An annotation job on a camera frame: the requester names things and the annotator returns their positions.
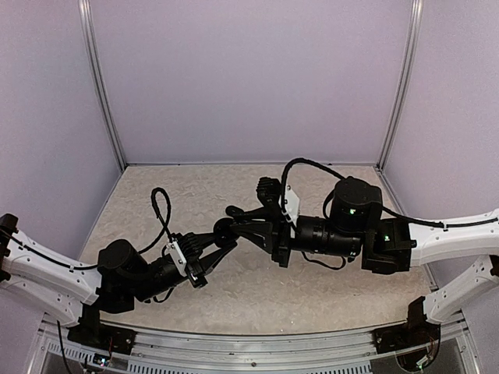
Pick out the right wrist camera cable black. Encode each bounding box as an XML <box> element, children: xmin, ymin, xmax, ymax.
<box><xmin>281</xmin><ymin>157</ymin><xmax>498</xmax><ymax>229</ymax></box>

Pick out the black earbud charging case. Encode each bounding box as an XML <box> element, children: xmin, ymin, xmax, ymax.
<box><xmin>225</xmin><ymin>206</ymin><xmax>245</xmax><ymax>219</ymax></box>

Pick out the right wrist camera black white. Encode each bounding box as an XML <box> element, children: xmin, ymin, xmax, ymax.
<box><xmin>255</xmin><ymin>177</ymin><xmax>302</xmax><ymax>223</ymax></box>

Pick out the wrist camera cable black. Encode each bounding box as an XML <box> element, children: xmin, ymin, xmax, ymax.
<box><xmin>281</xmin><ymin>157</ymin><xmax>498</xmax><ymax>229</ymax></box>
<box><xmin>138</xmin><ymin>187</ymin><xmax>175</xmax><ymax>254</ymax></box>

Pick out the aluminium frame post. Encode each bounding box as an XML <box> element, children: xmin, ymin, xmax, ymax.
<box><xmin>78</xmin><ymin>0</ymin><xmax>128</xmax><ymax>173</ymax></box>
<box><xmin>377</xmin><ymin>0</ymin><xmax>424</xmax><ymax>174</ymax></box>

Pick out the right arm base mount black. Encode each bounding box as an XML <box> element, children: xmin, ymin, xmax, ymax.
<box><xmin>372</xmin><ymin>323</ymin><xmax>441</xmax><ymax>355</ymax></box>

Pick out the black round earbud case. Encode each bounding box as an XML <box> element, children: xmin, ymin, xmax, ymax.
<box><xmin>213</xmin><ymin>217</ymin><xmax>239</xmax><ymax>248</ymax></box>

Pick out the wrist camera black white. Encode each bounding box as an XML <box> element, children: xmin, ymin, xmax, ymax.
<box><xmin>255</xmin><ymin>177</ymin><xmax>302</xmax><ymax>223</ymax></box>
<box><xmin>166</xmin><ymin>233</ymin><xmax>196</xmax><ymax>276</ymax></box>

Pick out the right aluminium frame post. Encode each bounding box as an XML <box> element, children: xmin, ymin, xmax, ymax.
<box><xmin>377</xmin><ymin>0</ymin><xmax>424</xmax><ymax>174</ymax></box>

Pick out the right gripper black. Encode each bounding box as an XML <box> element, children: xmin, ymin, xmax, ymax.
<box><xmin>230</xmin><ymin>206</ymin><xmax>363</xmax><ymax>270</ymax></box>

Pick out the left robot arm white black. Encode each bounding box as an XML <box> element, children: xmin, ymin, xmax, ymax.
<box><xmin>1</xmin><ymin>213</ymin><xmax>239</xmax><ymax>347</ymax></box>

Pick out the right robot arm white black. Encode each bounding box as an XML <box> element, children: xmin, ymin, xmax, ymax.
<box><xmin>226</xmin><ymin>177</ymin><xmax>498</xmax><ymax>346</ymax></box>

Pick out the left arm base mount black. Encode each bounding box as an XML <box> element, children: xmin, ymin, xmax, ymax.
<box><xmin>68</xmin><ymin>325</ymin><xmax>137</xmax><ymax>355</ymax></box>

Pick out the front aluminium rail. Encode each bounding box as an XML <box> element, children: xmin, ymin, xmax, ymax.
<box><xmin>37</xmin><ymin>307</ymin><xmax>479</xmax><ymax>374</ymax></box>

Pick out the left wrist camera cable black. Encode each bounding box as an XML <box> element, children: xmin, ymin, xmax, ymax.
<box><xmin>138</xmin><ymin>187</ymin><xmax>175</xmax><ymax>254</ymax></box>

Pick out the left aluminium frame post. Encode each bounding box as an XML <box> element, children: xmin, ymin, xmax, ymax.
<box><xmin>78</xmin><ymin>0</ymin><xmax>128</xmax><ymax>173</ymax></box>

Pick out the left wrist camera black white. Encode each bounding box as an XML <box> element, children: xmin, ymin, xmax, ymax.
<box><xmin>166</xmin><ymin>233</ymin><xmax>196</xmax><ymax>276</ymax></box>

